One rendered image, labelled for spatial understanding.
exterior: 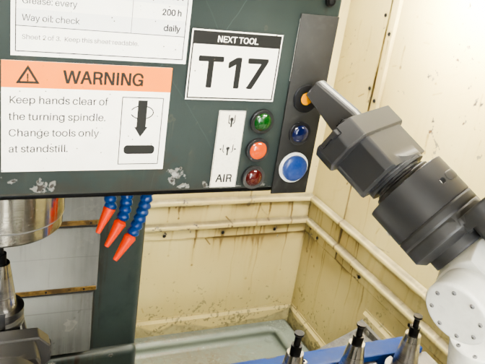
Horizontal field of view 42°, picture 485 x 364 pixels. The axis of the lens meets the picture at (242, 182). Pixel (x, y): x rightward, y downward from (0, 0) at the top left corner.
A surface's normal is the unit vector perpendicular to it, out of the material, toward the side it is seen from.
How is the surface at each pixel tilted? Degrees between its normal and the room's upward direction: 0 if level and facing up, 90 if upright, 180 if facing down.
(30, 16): 90
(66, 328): 90
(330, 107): 90
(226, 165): 90
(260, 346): 0
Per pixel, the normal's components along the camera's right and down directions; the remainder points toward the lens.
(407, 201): -0.44, 0.06
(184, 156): 0.39, 0.40
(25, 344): 0.14, -0.92
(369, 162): -0.59, 0.22
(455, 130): -0.91, 0.03
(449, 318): -0.73, 0.43
